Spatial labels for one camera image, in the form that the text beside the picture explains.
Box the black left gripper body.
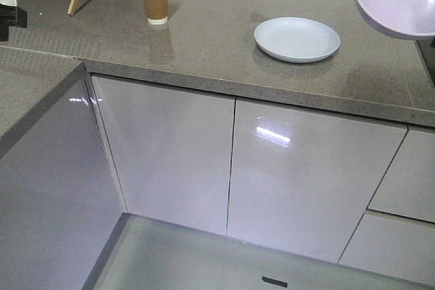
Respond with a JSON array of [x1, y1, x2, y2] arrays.
[[0, 4, 27, 41]]

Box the light blue plate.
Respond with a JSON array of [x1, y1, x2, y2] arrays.
[[254, 17, 341, 63]]

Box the grey side cabinet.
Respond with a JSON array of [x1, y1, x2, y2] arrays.
[[1, 65, 122, 289]]

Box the white cabinet door left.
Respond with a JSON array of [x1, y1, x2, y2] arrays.
[[92, 77, 234, 235]]

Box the white cabinet door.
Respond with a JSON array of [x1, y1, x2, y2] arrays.
[[227, 100, 406, 263], [92, 77, 234, 235]]

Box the white cabinet door right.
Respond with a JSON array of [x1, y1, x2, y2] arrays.
[[227, 100, 406, 263]]

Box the black floor tape strip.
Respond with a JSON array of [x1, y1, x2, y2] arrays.
[[262, 276, 288, 289]]

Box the black glass cooktop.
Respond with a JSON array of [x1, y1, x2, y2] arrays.
[[416, 38, 435, 84]]

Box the white drawer fronts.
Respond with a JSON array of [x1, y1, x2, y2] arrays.
[[339, 127, 434, 287]]

